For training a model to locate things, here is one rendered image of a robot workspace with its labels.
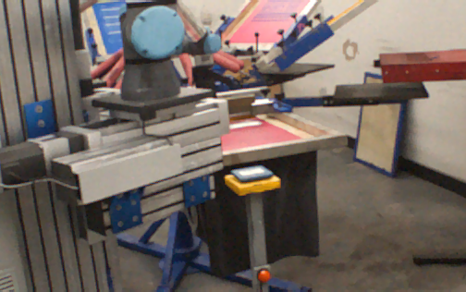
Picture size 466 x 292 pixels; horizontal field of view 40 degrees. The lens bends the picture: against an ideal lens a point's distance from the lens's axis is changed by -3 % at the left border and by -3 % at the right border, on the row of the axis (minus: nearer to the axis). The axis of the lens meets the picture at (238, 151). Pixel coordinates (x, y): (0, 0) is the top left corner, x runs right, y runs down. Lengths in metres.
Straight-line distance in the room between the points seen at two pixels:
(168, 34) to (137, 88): 0.20
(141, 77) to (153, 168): 0.25
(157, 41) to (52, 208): 0.54
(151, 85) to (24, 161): 0.36
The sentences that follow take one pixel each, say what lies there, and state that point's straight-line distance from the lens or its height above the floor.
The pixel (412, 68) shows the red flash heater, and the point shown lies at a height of 1.08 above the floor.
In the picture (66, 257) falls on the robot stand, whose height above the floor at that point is 0.87.
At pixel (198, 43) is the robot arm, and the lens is 2.41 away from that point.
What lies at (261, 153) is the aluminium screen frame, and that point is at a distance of 2.11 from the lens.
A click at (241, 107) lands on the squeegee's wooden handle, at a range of 2.68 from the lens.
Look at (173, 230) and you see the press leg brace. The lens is 3.51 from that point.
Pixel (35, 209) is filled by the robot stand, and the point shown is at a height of 1.01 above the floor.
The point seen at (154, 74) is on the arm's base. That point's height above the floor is 1.32.
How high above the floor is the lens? 1.51
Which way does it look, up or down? 14 degrees down
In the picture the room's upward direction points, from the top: 5 degrees counter-clockwise
